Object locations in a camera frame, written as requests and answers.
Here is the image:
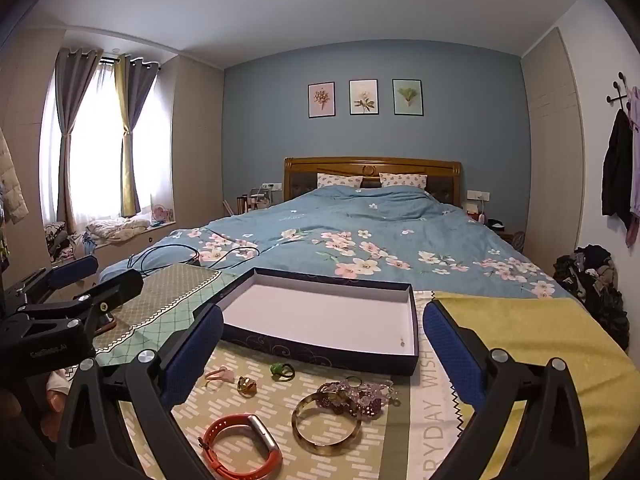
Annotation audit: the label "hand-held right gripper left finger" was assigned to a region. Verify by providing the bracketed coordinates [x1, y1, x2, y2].
[52, 304, 226, 480]

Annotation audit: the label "framed cream flower picture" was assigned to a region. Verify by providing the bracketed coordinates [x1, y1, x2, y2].
[349, 80, 379, 116]

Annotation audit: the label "clear crystal bracelet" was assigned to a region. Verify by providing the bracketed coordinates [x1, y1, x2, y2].
[345, 377, 401, 418]

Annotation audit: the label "beige cabinet by window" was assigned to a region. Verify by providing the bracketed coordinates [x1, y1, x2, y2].
[157, 55, 226, 223]

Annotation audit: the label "dark blue shallow box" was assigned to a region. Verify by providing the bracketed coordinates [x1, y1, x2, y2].
[192, 267, 420, 377]

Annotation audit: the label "orange smartwatch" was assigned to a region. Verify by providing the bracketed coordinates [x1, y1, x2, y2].
[200, 412, 283, 478]

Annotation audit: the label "wooden bed headboard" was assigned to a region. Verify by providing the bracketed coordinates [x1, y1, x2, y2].
[283, 156, 462, 208]

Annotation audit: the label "pink hair clip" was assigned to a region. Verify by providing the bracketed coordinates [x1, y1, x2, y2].
[205, 367, 238, 386]

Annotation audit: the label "black coat hook rack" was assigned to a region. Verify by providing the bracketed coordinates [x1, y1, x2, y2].
[606, 72, 633, 111]

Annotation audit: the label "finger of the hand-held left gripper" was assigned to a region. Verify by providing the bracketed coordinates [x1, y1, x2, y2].
[20, 269, 145, 333]
[5, 255, 99, 311]

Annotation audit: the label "cosmetics on nightstand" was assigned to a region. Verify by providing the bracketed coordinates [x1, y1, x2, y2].
[222, 182, 282, 215]

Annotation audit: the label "crumpled beige blanket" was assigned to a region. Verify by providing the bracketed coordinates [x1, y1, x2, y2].
[85, 217, 151, 246]

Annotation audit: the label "beige puffer jacket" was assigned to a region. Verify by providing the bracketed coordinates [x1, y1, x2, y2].
[0, 125, 28, 226]

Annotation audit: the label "pile of dark clothes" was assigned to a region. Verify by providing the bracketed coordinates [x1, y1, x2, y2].
[552, 244, 631, 351]

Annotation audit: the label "framed pink flower picture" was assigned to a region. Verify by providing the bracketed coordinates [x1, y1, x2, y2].
[307, 82, 337, 119]

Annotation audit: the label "white patterned pillow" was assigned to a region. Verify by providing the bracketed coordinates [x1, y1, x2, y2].
[378, 172, 428, 191]
[316, 172, 364, 191]

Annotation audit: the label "beige wardrobe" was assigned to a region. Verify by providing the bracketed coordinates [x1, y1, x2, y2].
[520, 27, 586, 281]

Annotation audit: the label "purple jacket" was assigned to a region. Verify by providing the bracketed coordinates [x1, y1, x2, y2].
[625, 85, 640, 248]

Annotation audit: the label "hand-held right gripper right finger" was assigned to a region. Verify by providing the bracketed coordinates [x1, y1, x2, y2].
[422, 300, 591, 480]

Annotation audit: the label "blue floral quilt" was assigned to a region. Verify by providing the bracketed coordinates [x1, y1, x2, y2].
[97, 185, 576, 301]

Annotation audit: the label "framed green leaf picture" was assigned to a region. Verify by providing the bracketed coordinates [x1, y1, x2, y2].
[392, 79, 424, 116]

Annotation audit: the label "amber bangle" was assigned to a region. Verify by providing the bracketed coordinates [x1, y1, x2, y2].
[291, 391, 363, 456]

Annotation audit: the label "person's left hand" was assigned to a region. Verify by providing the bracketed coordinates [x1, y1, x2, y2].
[46, 387, 71, 413]

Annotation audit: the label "heap of mixed clothes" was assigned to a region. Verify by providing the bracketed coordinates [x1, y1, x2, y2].
[45, 222, 86, 263]

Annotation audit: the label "grey and yellow curtain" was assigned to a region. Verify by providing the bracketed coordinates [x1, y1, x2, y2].
[114, 52, 160, 218]

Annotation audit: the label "black jacket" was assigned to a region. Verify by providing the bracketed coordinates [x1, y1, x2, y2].
[601, 108, 635, 231]

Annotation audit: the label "black cable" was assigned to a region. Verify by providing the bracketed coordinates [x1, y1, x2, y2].
[127, 230, 261, 278]

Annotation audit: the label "window bench cabinet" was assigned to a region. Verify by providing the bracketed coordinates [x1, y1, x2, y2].
[92, 220, 178, 276]

